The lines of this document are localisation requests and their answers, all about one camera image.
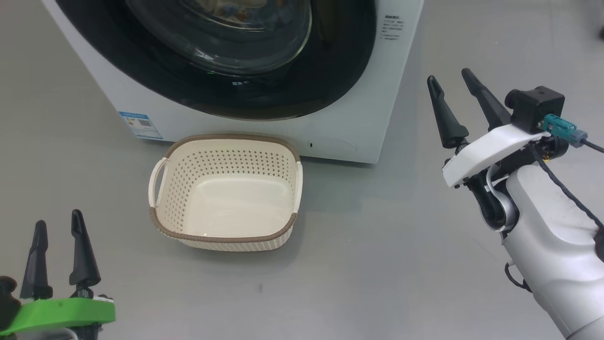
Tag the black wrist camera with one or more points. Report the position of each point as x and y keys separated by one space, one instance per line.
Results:
x=8 y=302
x=535 y=106

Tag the cream perforated laundry basket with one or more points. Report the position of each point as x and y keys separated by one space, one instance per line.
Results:
x=236 y=208

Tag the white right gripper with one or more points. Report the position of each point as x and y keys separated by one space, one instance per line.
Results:
x=490 y=151

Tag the white front-load washing machine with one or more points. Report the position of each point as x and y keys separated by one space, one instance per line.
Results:
x=368 y=123

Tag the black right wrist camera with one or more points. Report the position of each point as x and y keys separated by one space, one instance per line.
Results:
x=535 y=106

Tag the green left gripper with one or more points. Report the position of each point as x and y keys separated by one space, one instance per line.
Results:
x=61 y=311

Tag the grey washing machine door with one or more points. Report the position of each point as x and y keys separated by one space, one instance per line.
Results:
x=330 y=71

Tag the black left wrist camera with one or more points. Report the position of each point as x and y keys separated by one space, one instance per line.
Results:
x=8 y=302

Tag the blue energy label sticker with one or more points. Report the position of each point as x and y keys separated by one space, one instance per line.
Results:
x=140 y=125

